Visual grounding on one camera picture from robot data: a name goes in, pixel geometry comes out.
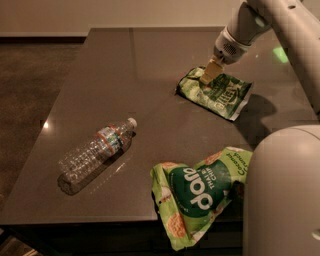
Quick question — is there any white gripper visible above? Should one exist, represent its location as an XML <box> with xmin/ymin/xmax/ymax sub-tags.
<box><xmin>200</xmin><ymin>27</ymin><xmax>251</xmax><ymax>85</ymax></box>

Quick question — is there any green jalapeno chip bag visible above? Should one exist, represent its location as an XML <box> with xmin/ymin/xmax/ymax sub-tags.
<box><xmin>176</xmin><ymin>67</ymin><xmax>253</xmax><ymax>121</ymax></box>

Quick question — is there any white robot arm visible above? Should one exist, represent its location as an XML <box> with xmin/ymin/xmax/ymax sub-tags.
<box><xmin>201</xmin><ymin>0</ymin><xmax>320</xmax><ymax>256</ymax></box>

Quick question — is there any green rice chip bag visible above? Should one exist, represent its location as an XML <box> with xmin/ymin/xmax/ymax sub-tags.
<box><xmin>150</xmin><ymin>147</ymin><xmax>252</xmax><ymax>251</ymax></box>

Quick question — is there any clear plastic water bottle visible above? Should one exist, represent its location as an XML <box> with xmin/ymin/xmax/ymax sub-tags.
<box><xmin>59</xmin><ymin>118</ymin><xmax>137</xmax><ymax>184</ymax></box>

